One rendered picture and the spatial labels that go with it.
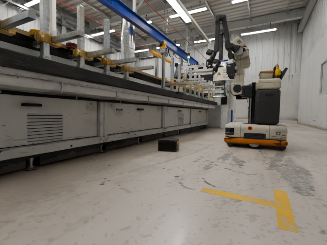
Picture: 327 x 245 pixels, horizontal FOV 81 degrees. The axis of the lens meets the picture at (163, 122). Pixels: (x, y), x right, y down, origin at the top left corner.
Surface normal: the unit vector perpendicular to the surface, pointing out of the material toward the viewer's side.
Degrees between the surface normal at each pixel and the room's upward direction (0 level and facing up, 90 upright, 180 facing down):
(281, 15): 90
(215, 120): 90
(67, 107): 90
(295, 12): 90
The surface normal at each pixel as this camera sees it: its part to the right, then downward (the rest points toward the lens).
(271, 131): -0.39, 0.04
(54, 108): 0.88, 0.04
